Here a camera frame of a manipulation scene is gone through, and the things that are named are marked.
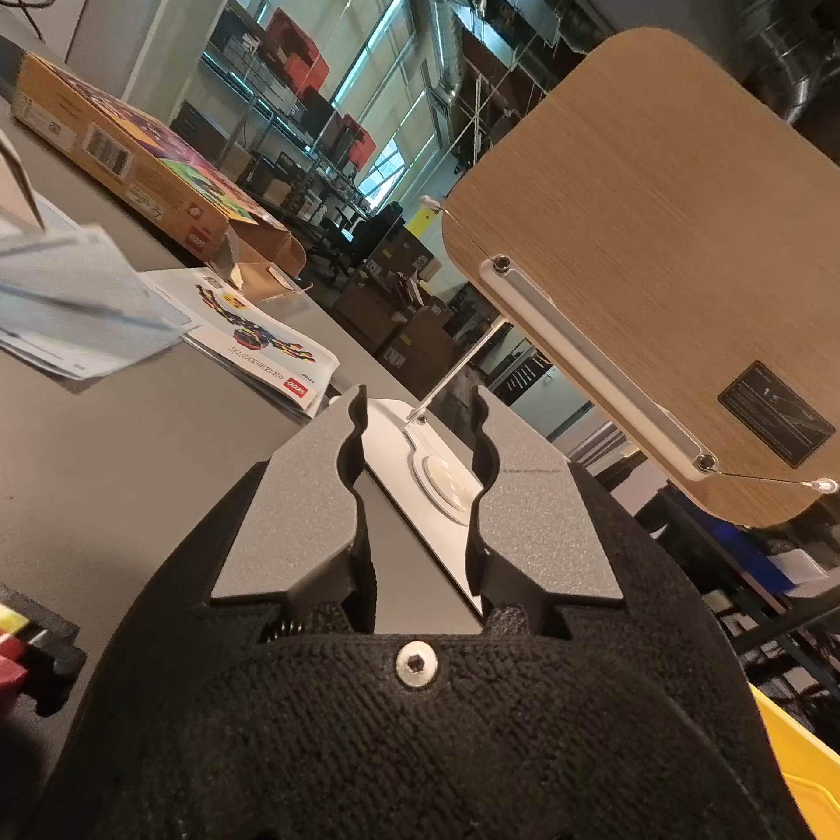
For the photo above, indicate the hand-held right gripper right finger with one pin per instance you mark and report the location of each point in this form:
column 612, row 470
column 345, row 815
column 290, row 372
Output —
column 551, row 531

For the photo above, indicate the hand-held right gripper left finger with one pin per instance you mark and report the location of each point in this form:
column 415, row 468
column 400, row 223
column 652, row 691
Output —
column 295, row 518

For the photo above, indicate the lego leaflet with model cover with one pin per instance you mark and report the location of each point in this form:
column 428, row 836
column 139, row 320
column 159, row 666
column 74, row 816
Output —
column 262, row 341

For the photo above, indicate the red yellow black lego model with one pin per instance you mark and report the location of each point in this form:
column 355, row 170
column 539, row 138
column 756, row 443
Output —
column 39, row 649

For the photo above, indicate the lego instruction booklet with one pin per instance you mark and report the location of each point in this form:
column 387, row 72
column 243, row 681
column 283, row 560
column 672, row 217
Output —
column 79, row 295

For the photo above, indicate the orange lego box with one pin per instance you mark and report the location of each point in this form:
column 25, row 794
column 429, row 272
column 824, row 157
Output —
column 131, row 157

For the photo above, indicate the dark furniture piece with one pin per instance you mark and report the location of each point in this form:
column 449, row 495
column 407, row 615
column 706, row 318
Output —
column 735, row 558

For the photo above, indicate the stack of cardboard boxes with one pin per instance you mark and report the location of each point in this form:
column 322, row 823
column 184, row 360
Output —
column 407, row 328

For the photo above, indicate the black office chair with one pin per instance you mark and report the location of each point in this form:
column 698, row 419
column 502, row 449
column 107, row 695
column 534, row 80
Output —
column 367, row 236

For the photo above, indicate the yellow hanging sign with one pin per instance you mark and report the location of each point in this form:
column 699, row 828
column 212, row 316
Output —
column 420, row 222

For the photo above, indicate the yellow plastic parts bin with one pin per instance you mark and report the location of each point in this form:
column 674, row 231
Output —
column 807, row 774

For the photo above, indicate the red storage box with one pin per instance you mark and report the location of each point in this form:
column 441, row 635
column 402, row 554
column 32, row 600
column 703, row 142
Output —
column 359, row 141
column 295, row 46

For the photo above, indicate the metal storage shelving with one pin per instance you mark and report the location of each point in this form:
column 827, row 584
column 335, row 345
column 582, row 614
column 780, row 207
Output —
column 262, row 118

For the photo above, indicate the silver ventilation duct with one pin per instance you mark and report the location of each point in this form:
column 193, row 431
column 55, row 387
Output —
column 449, row 52

